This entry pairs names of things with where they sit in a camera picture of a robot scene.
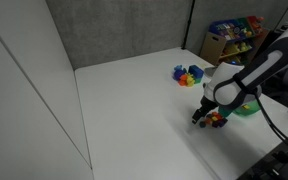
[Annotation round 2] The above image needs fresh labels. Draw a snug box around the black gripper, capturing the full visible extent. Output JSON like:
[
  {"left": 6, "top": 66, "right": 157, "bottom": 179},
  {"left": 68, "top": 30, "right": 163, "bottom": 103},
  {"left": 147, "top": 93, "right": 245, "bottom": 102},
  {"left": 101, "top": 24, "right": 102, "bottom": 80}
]
[{"left": 191, "top": 95, "right": 219, "bottom": 125}]

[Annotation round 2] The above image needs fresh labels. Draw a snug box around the red block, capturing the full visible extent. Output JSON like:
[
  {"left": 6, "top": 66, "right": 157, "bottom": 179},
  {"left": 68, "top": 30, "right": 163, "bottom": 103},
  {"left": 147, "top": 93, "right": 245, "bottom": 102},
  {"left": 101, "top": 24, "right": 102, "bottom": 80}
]
[{"left": 211, "top": 111, "right": 224, "bottom": 120}]

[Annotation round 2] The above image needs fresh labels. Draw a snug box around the purple block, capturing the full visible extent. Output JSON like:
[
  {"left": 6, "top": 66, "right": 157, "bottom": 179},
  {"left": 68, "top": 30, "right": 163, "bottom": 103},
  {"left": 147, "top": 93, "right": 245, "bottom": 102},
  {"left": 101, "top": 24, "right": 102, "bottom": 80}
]
[{"left": 214, "top": 117, "right": 229, "bottom": 129}]

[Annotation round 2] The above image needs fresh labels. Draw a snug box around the green plastic bowl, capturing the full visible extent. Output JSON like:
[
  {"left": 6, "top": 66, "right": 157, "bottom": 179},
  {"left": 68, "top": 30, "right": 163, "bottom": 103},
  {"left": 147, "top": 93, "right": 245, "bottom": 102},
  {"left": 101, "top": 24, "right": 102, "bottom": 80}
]
[{"left": 232, "top": 99, "right": 262, "bottom": 117}]

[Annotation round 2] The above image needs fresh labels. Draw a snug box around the yellow toy piece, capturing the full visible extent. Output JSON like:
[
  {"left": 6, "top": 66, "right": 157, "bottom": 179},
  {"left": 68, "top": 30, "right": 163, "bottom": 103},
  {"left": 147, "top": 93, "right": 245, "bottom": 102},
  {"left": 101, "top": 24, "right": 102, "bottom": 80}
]
[{"left": 185, "top": 73, "right": 196, "bottom": 88}]

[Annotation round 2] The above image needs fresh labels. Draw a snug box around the orange toy piece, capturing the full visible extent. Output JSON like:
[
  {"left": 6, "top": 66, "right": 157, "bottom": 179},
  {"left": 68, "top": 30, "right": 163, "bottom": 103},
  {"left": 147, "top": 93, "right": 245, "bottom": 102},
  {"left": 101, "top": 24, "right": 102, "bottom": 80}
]
[{"left": 178, "top": 73, "right": 189, "bottom": 87}]

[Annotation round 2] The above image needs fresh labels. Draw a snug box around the blue cube toy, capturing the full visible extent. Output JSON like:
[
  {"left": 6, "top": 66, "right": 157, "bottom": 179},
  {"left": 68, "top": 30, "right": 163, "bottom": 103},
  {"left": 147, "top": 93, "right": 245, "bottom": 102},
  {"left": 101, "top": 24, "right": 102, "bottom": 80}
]
[{"left": 188, "top": 64, "right": 205, "bottom": 81}]

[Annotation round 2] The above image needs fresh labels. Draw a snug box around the white grey flat box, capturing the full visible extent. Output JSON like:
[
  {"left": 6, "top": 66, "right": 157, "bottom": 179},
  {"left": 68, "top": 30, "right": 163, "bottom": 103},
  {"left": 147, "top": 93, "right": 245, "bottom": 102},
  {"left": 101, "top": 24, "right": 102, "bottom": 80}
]
[{"left": 204, "top": 66, "right": 220, "bottom": 78}]

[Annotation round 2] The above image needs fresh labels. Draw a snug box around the blue gear toy piece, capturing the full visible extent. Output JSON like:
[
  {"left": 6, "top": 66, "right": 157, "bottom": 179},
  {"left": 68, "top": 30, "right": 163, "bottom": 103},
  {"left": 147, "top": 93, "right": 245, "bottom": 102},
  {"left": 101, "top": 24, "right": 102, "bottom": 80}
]
[{"left": 172, "top": 64, "right": 187, "bottom": 81}]

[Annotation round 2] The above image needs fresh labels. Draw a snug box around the wooden toy storage shelf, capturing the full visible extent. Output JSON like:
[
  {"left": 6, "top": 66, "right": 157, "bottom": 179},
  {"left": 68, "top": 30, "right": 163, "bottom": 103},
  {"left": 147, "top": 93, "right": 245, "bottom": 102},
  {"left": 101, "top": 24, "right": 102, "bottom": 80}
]
[{"left": 199, "top": 15, "right": 271, "bottom": 68}]

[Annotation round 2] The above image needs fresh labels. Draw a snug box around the blue storage bin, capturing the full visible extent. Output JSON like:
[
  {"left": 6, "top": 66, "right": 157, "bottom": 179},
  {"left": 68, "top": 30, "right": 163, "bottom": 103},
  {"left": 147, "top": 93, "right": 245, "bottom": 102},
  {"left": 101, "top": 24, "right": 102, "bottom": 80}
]
[{"left": 208, "top": 19, "right": 241, "bottom": 42}]

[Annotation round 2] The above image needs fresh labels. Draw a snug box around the black vertical pole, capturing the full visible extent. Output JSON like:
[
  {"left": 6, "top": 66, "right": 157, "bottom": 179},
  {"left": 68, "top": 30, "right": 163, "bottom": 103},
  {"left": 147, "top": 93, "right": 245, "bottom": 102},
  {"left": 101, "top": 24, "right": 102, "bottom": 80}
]
[{"left": 181, "top": 0, "right": 196, "bottom": 51}]

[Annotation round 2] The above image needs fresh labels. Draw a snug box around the green storage bin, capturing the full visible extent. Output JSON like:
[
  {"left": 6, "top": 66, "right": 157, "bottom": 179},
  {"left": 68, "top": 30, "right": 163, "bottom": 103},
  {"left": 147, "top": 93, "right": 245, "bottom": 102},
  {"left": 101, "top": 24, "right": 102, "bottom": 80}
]
[{"left": 235, "top": 17, "right": 254, "bottom": 38}]

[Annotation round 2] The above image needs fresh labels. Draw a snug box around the red storage bin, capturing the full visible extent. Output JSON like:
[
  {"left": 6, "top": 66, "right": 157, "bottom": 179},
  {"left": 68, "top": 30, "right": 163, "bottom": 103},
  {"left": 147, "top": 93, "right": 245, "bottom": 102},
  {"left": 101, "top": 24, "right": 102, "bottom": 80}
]
[{"left": 246, "top": 15, "right": 265, "bottom": 34}]

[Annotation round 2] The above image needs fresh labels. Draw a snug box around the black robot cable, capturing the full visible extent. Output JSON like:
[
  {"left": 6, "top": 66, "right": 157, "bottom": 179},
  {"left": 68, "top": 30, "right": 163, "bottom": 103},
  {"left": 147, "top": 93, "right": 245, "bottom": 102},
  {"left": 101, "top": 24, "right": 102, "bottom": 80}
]
[{"left": 253, "top": 91, "right": 288, "bottom": 158}]

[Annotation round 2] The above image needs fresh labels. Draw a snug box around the black metal equipment frame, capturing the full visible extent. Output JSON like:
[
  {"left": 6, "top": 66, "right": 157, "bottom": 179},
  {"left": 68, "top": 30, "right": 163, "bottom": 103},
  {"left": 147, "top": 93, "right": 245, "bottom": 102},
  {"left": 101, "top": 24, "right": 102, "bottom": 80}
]
[{"left": 241, "top": 128, "right": 288, "bottom": 180}]

